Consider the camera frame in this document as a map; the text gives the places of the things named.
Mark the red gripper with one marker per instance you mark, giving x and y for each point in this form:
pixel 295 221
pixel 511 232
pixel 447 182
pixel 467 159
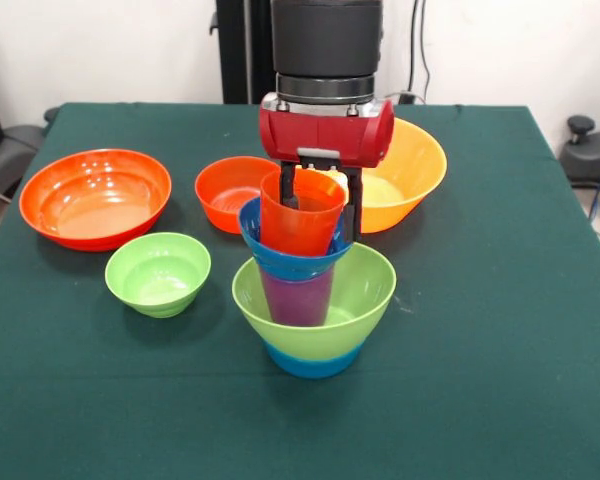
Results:
pixel 325 135

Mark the red plastic cup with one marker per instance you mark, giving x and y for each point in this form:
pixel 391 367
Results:
pixel 295 230

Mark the dark blue plastic bowl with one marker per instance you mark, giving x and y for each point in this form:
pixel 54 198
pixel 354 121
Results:
pixel 252 235

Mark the large orange plastic bowl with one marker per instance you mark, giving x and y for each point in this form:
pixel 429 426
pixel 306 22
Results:
pixel 410 170

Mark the purple plastic cup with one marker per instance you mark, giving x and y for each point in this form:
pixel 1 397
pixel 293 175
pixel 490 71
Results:
pixel 295 300

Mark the large green plastic bowl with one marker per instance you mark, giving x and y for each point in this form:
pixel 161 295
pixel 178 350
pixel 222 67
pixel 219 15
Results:
pixel 365 300

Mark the light blue plastic bowl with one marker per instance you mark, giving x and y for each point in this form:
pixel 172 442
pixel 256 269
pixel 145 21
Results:
pixel 312 365

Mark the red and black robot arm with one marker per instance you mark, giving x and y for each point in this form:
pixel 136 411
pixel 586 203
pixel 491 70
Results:
pixel 327 40

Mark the small red plastic bowl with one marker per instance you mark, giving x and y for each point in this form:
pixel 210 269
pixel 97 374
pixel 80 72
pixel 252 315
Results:
pixel 220 195

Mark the small green plastic bowl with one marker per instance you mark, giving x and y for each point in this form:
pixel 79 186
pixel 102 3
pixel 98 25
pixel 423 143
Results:
pixel 157 277

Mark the large red plastic bowl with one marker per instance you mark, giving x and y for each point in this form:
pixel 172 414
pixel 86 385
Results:
pixel 95 205

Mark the dark green table cloth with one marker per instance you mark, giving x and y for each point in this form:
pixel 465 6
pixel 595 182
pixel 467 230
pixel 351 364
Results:
pixel 180 425

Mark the black chair base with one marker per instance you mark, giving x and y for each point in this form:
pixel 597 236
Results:
pixel 587 155

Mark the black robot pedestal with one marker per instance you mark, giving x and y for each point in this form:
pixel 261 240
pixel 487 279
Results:
pixel 245 50

